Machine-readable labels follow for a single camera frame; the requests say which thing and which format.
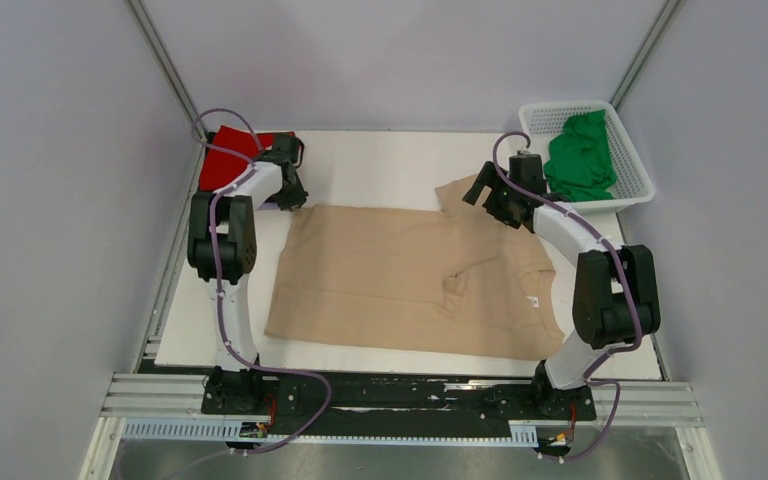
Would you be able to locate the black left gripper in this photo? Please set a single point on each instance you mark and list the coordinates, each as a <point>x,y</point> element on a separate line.
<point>298,200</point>

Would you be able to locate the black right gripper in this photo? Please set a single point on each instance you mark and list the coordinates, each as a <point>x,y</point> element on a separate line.
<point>487,176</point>

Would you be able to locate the beige t shirt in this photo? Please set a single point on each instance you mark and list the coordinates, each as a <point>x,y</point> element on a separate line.
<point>453,280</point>

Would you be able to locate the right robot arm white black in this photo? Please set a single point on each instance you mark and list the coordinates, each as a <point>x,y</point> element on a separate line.
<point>614,304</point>

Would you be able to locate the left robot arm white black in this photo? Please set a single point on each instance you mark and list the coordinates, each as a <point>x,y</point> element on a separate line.
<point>221,248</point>

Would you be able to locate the folded red t shirt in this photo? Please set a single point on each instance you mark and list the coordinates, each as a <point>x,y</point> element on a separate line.
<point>219,168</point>

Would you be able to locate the white plastic basket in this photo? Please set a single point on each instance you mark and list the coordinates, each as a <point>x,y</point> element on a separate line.
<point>544,121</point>

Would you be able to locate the green t shirt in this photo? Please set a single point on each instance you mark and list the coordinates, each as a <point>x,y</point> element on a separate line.
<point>580,165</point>

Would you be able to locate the left aluminium frame post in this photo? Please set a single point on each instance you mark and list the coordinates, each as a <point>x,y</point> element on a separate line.
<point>151,34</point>

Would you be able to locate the aluminium frame post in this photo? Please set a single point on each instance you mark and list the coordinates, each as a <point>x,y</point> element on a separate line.
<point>151,34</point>
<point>660,24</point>

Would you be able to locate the white slotted cable duct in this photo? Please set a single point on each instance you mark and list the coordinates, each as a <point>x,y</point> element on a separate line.
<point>248,432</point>

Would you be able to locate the right aluminium frame post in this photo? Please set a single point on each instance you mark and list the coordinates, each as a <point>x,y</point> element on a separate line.
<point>660,24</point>

